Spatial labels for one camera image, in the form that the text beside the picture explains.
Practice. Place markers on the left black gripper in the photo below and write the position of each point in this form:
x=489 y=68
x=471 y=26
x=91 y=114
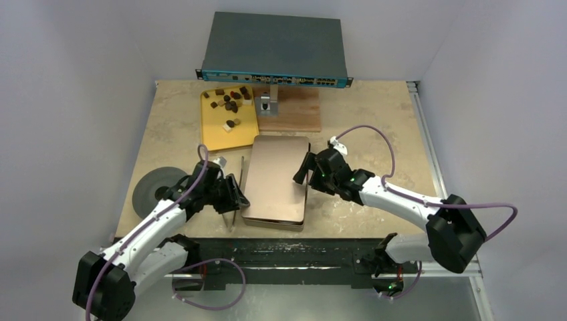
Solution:
x=233 y=199

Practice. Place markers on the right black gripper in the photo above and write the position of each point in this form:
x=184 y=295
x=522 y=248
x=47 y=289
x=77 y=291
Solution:
x=313 y=168

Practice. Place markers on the metal tongs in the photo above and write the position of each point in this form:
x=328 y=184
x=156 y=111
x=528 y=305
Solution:
x=237 y=197

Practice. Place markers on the brown box lid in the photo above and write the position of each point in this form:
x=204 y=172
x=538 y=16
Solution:
x=269 y=184

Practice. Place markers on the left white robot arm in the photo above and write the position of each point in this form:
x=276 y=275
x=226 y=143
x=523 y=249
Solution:
x=109 y=281

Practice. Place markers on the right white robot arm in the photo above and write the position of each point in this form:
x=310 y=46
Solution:
x=450 y=234

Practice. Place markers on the brown chocolate box tray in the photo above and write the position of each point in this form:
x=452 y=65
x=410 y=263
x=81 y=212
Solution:
x=270 y=224

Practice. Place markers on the wooden board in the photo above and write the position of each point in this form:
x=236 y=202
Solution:
x=299 y=110

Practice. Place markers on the grey metal stand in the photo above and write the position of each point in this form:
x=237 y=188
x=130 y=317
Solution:
x=267 y=102

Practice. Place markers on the grey round speaker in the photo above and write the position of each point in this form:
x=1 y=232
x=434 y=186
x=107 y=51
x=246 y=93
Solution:
x=151 y=186

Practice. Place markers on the yellow tray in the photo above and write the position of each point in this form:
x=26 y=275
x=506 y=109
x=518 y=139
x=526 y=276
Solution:
x=228 y=117

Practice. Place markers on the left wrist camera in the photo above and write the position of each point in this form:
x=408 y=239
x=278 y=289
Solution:
x=220 y=161

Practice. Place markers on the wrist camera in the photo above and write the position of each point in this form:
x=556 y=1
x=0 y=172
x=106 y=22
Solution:
x=220 y=161
x=334 y=143

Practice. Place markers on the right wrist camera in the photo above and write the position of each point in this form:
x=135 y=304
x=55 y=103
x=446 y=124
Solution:
x=334 y=143

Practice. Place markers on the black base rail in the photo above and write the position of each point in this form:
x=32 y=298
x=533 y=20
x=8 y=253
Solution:
x=265 y=261

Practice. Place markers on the blue network switch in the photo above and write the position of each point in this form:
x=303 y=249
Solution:
x=275 y=49

